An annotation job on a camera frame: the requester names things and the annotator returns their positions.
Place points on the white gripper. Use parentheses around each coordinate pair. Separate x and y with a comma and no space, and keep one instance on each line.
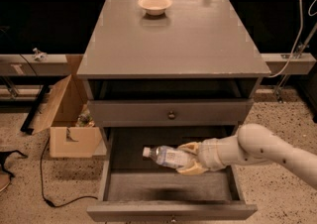
(208,156)

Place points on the blue plastic bottle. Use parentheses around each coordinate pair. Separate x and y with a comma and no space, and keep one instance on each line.
(168,157)

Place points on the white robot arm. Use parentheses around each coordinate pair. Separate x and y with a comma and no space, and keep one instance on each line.
(253,144)

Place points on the closed grey top drawer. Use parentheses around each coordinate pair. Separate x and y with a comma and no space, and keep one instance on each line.
(163,113)

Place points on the open grey middle drawer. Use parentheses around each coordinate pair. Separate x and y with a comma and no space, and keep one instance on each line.
(134,188)

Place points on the grey drawer cabinet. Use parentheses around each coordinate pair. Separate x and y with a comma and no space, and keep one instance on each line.
(197,50)

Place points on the items inside cardboard box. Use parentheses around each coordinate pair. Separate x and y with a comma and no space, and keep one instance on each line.
(84,118)

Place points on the open cardboard box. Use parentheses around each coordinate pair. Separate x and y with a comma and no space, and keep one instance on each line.
(67,101)

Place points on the white bowl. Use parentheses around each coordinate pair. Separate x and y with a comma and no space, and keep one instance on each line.
(154,7)

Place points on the small clear object on ledge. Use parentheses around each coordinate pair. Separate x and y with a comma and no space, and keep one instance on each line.
(38,55)

